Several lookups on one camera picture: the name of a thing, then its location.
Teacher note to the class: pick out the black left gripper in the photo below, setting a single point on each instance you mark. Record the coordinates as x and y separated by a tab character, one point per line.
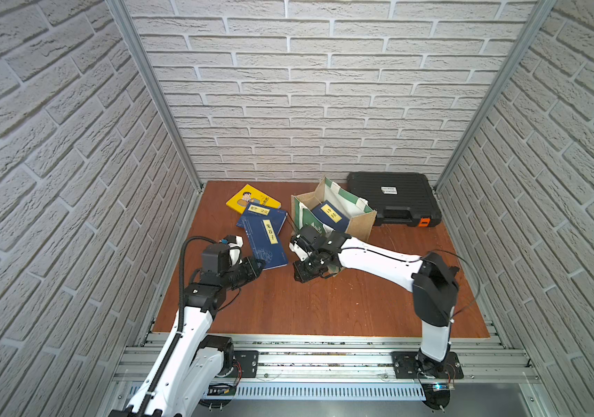
252	268

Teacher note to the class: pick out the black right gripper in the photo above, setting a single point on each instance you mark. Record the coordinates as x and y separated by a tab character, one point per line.
301	274

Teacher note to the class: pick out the yellow cartoon cover book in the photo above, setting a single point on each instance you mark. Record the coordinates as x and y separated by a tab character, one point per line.
248	195

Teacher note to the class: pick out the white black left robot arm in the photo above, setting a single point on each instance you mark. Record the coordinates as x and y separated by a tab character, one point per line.
191	358

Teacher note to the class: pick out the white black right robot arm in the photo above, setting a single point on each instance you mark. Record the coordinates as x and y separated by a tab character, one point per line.
431	282

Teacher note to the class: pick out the black plastic tool case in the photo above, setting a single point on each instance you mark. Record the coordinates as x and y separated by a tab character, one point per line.
398	198

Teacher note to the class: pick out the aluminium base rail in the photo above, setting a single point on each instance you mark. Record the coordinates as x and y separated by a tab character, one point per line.
338	359

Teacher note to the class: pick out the aluminium frame post left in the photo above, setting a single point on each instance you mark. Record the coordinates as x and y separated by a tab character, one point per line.
133	40

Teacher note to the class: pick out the aluminium frame post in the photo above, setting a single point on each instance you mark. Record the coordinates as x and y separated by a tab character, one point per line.
520	47
133	40

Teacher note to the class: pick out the aluminium frame post right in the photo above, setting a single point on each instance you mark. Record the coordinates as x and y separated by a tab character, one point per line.
520	47

